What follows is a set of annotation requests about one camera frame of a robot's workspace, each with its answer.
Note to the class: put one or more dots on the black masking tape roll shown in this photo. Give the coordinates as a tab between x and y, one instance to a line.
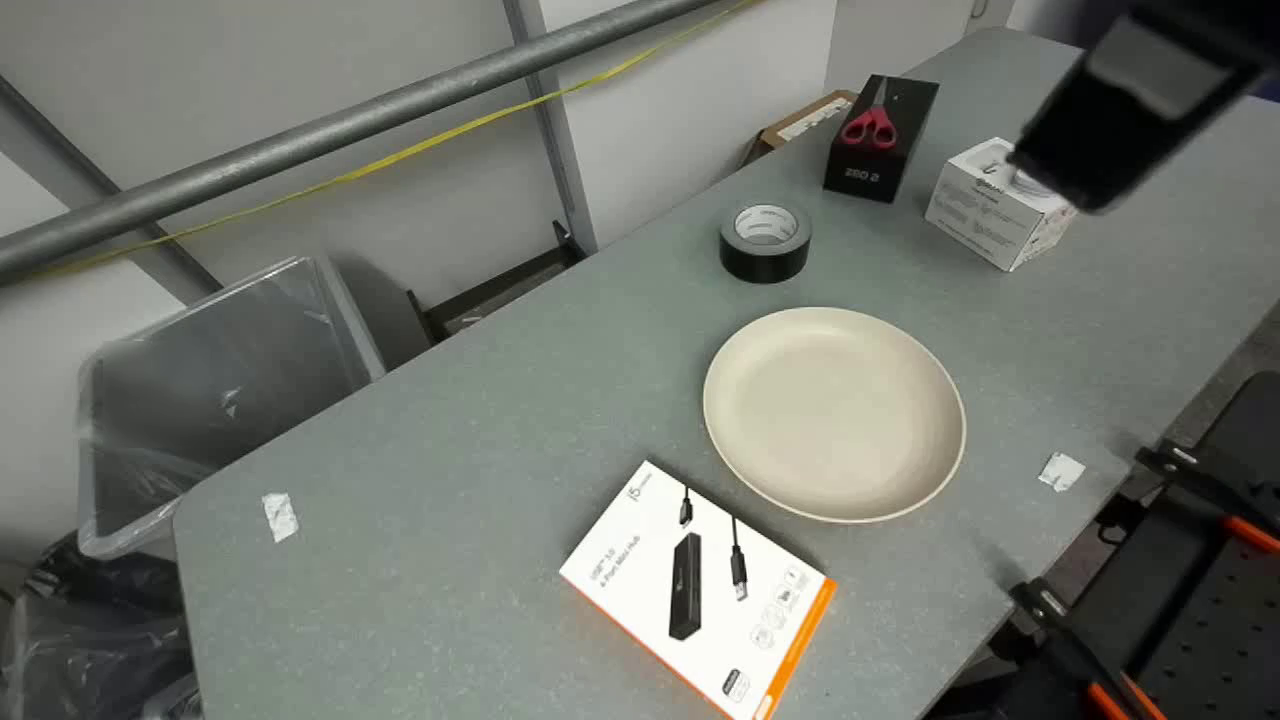
766	254

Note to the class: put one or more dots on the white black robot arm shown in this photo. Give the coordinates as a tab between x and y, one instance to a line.
1134	107

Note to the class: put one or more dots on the beige round plate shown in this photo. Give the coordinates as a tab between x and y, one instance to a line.
834	414

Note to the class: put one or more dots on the small white tape piece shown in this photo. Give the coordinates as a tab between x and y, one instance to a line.
1062	472
276	518

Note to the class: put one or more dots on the white orange product box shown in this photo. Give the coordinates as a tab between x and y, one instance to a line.
643	583

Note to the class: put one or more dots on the brown framed board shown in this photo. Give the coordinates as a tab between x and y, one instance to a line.
801	121

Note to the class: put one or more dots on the red scissors on black box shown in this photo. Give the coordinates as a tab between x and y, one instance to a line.
867	169

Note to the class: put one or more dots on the white printed carton box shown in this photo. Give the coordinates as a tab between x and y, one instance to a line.
993	212

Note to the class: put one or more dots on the grey diagonal metal pole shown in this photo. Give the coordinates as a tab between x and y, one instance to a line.
334	131

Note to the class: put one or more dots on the grey trash bin with liner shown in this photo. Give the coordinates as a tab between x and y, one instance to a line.
215	387

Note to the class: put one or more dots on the black orange clamp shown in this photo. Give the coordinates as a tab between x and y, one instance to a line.
1081	643
1204	495

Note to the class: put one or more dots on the black perforated board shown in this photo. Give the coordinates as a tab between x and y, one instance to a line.
1212	624

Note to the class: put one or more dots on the black plastic bag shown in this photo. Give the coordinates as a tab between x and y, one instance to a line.
81	654

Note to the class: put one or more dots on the grey upright metal post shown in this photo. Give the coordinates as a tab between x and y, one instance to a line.
564	145

